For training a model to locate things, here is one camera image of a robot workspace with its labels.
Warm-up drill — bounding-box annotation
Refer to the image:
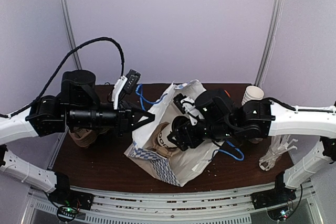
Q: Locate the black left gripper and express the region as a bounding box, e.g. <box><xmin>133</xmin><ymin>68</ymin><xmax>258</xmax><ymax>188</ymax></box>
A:
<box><xmin>67</xmin><ymin>100</ymin><xmax>155</xmax><ymax>137</ymax></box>

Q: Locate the blue checkered paper bag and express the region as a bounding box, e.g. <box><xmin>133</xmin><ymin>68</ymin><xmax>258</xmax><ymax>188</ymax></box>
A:
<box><xmin>123</xmin><ymin>79</ymin><xmax>245</xmax><ymax>187</ymax></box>

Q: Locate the single cardboard cup carrier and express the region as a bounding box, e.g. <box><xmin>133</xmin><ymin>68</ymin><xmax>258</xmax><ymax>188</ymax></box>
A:
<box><xmin>145</xmin><ymin>139</ymin><xmax>182</xmax><ymax>158</ymax></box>

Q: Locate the white paper coffee cup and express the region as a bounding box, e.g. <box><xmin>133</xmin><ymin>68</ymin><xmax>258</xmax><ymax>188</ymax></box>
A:
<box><xmin>157</xmin><ymin>122</ymin><xmax>177</xmax><ymax>148</ymax></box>

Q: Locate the cardboard cup carrier stack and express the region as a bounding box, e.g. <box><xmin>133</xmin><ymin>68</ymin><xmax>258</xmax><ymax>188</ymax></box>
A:
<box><xmin>68</xmin><ymin>127</ymin><xmax>109</xmax><ymax>148</ymax></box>

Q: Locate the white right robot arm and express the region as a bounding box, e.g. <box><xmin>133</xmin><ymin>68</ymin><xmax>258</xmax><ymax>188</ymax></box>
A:
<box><xmin>167</xmin><ymin>89</ymin><xmax>335</xmax><ymax>204</ymax></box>

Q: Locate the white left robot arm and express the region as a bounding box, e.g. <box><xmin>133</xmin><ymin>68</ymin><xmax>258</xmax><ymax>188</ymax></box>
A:
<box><xmin>1</xmin><ymin>69</ymin><xmax>155</xmax><ymax>205</ymax></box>

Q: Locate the white paper cup stack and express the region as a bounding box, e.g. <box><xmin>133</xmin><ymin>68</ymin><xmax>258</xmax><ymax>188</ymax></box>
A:
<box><xmin>241</xmin><ymin>85</ymin><xmax>265</xmax><ymax>105</ymax></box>

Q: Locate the ceramic mug with coral print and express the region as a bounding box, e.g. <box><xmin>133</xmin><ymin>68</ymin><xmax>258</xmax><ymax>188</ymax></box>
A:
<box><xmin>249</xmin><ymin>138</ymin><xmax>264</xmax><ymax>144</ymax></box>

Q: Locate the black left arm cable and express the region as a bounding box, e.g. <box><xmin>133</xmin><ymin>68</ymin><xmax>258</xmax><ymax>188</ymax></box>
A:
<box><xmin>0</xmin><ymin>37</ymin><xmax>124</xmax><ymax>119</ymax></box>

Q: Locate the metal front rail base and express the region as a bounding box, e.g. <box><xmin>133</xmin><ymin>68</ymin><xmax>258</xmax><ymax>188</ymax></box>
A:
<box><xmin>19</xmin><ymin>180</ymin><xmax>327</xmax><ymax>223</ymax></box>

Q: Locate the right aluminium frame post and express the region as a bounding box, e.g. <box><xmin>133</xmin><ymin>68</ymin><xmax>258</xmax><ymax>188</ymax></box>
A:
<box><xmin>255</xmin><ymin>0</ymin><xmax>284</xmax><ymax>88</ymax></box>

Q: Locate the aluminium frame post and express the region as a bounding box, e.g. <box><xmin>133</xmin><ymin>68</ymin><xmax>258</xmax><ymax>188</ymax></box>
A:
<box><xmin>255</xmin><ymin>0</ymin><xmax>284</xmax><ymax>88</ymax></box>
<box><xmin>54</xmin><ymin>0</ymin><xmax>89</xmax><ymax>90</ymax></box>

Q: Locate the left aluminium frame post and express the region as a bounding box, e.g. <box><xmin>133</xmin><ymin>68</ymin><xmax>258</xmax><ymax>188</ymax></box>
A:
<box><xmin>54</xmin><ymin>0</ymin><xmax>89</xmax><ymax>90</ymax></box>

